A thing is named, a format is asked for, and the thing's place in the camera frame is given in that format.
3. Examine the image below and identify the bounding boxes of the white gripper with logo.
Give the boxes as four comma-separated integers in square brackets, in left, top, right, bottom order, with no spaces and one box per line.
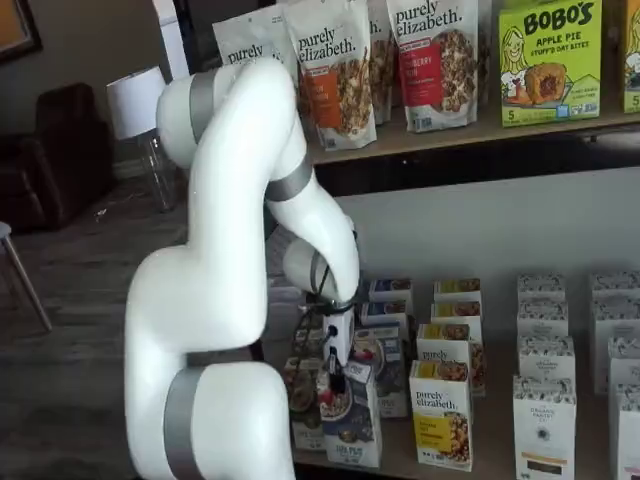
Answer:
[322,307,357,396]

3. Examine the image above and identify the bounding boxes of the blue white flax oatmeal box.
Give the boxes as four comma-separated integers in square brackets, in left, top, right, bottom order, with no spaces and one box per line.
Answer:
[352,324,409,419]
[319,359,383,469]
[362,278,414,304]
[360,299,414,329]

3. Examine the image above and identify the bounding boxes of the green apple cinnamon oatmeal box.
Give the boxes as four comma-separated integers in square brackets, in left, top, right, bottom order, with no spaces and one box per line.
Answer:
[283,355,327,452]
[294,327,329,361]

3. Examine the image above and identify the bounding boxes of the yellow white granola box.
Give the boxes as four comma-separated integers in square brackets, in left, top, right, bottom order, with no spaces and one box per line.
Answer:
[408,360,475,474]
[430,300,484,329]
[433,278,482,304]
[416,323,486,399]

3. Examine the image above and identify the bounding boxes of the wooden shelf board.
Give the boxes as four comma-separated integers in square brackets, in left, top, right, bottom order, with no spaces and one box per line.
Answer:
[292,277,640,480]
[309,107,640,166]

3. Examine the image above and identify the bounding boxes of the white patterned pantry box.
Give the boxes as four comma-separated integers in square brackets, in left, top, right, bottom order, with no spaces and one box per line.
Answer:
[512,375,578,480]
[517,299,570,339]
[517,334,576,381]
[592,298,640,396]
[589,272,640,304]
[607,337,640,394]
[613,384,640,480]
[517,273,568,304]

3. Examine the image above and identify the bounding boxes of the green Bobo's apple pie box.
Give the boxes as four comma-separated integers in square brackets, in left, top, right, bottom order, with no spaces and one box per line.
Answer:
[498,0,603,127]

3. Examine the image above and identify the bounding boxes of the yellow snack box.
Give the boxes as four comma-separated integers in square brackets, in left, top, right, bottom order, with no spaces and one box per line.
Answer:
[622,0,640,115]

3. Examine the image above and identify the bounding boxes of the orange pumpkin cinnamon granola bag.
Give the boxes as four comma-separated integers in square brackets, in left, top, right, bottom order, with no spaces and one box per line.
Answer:
[282,0,379,153]
[367,0,401,126]

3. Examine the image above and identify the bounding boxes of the chair with metal leg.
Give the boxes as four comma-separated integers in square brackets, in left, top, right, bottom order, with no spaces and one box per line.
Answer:
[0,222,54,334]

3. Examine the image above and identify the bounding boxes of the white shade glass base lamp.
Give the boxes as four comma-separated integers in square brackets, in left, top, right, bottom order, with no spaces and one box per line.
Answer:
[106,67,177,212]

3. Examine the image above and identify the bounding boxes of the blue vanilla chocolate granola bag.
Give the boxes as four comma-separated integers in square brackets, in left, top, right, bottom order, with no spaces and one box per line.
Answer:
[212,3,301,76]

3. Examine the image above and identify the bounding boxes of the dark brown armchair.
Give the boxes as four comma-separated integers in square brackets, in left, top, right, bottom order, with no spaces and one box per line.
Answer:
[0,82,117,235]

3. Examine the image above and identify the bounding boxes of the long black robot cable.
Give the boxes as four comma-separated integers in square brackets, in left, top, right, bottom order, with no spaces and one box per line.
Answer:
[294,259,335,374]

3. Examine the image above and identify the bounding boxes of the black metal shelf rack frame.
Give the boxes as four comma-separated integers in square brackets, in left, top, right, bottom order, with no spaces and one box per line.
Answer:
[292,130,640,480]

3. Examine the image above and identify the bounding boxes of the dark framed wall picture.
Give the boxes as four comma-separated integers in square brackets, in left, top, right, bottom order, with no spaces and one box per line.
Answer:
[0,0,44,64]

